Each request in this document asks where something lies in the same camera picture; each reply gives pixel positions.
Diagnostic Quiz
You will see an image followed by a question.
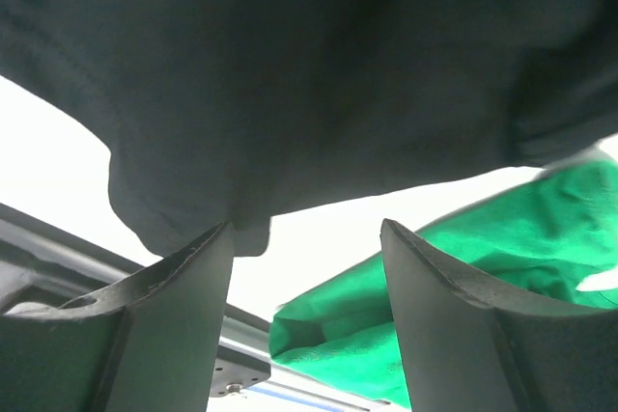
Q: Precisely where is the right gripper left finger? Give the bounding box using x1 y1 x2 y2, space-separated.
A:
1 224 234 411

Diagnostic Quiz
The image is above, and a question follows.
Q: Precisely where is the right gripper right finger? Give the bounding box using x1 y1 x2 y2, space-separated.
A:
380 220 617 412

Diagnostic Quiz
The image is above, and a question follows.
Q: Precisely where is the black printed t shirt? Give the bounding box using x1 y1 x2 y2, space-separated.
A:
1 0 617 256

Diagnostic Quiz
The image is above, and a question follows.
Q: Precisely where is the green folded t shirt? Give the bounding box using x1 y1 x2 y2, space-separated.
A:
268 149 617 407

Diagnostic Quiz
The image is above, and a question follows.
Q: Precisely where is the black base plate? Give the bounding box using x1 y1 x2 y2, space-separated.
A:
1 206 271 399

